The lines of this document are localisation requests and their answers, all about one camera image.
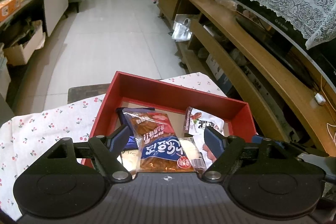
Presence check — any cardboard storage box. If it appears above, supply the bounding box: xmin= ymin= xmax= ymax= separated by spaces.
xmin=3 ymin=20 xmax=46 ymax=66

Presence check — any white noodle snack packet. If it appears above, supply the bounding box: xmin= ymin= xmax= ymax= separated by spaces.
xmin=193 ymin=135 xmax=216 ymax=168

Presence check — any white power adapter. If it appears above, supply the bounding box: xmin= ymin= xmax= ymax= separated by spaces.
xmin=314 ymin=93 xmax=326 ymax=106

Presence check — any black television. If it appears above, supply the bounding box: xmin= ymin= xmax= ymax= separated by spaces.
xmin=235 ymin=0 xmax=335 ymax=89

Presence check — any wooden TV stand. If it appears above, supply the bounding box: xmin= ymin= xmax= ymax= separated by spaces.
xmin=167 ymin=0 xmax=335 ymax=156

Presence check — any orange flat box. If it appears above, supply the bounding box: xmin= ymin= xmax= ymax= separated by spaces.
xmin=0 ymin=0 xmax=21 ymax=22

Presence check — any white cabinet door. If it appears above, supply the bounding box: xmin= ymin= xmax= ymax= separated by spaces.
xmin=43 ymin=0 xmax=68 ymax=37

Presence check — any red cardboard box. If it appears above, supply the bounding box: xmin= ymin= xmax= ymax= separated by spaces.
xmin=81 ymin=70 xmax=257 ymax=169

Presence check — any gold biscuit packet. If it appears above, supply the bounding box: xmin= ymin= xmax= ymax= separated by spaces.
xmin=117 ymin=149 xmax=139 ymax=176

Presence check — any orange blue snack bag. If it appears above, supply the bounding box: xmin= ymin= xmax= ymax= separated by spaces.
xmin=125 ymin=111 xmax=194 ymax=173

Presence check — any cherry print tablecloth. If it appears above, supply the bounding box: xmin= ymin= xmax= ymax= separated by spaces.
xmin=0 ymin=71 xmax=229 ymax=222

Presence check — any white red date packet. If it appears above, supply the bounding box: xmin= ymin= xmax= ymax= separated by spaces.
xmin=183 ymin=107 xmax=225 ymax=151

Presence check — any clear round cracker packet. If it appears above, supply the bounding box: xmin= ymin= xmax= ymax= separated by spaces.
xmin=179 ymin=137 xmax=207 ymax=172

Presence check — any silver foil bag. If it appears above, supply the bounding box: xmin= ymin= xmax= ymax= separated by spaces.
xmin=171 ymin=18 xmax=192 ymax=42

